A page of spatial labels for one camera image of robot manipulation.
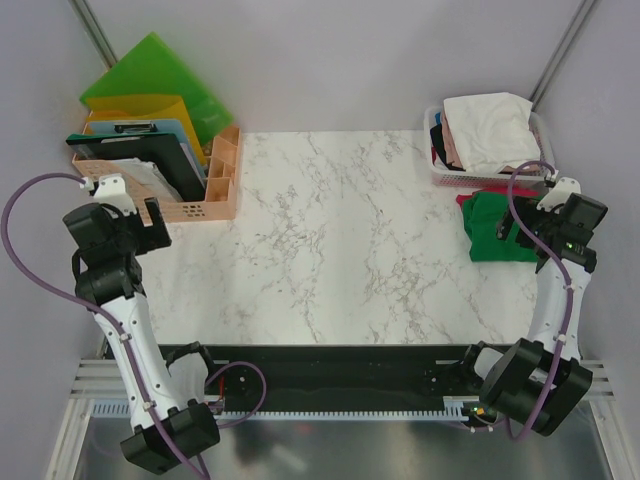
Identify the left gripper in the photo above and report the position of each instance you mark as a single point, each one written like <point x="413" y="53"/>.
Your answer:
<point x="152" y="237"/>

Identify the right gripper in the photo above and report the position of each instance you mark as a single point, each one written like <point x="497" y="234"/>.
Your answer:
<point x="527" y="209"/>

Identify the red t shirt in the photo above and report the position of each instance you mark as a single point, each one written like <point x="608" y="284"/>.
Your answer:
<point x="523" y="192"/>

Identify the green t shirt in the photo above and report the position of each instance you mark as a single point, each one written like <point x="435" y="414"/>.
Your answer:
<point x="480" y="216"/>

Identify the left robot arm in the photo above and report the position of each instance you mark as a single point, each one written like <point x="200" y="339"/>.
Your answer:
<point x="168" y="414"/>

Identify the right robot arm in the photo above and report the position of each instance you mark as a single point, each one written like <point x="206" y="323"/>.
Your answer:
<point x="538" y="380"/>

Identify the peach file organizer basket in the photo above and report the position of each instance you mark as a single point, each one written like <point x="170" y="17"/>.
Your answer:
<point x="222" y="182"/>

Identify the black binder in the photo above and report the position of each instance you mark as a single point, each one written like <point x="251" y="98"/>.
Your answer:
<point x="172" y="160"/>

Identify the white t shirt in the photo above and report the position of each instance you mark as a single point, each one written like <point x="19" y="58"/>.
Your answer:
<point x="491" y="131"/>

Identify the white laundry basket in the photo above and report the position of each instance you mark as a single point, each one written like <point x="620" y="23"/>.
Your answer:
<point x="442" y="176"/>

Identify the pink t shirt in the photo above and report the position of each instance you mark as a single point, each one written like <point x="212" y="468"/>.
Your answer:
<point x="452" y="159"/>

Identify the blue clipboard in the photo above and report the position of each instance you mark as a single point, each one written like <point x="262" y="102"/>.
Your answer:
<point x="105" y="125"/>

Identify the yellow plastic folder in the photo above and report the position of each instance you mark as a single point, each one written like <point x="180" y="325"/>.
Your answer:
<point x="138" y="107"/>

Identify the black t shirt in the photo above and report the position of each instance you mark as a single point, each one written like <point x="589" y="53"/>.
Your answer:
<point x="437" y="140"/>

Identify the green plastic folder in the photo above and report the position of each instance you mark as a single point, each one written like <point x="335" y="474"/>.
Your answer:
<point x="153" y="68"/>

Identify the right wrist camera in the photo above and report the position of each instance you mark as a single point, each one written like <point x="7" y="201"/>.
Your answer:
<point x="559" y="189"/>

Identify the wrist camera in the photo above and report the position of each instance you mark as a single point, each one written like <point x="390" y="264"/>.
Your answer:
<point x="112" y="190"/>
<point x="559" y="189"/>

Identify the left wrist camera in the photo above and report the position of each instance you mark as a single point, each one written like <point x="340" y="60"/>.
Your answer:
<point x="112" y="190"/>

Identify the white cable duct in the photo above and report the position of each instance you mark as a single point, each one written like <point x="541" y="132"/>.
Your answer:
<point x="451" y="412"/>

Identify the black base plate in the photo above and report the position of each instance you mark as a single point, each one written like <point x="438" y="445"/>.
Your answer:
<point x="296" y="374"/>

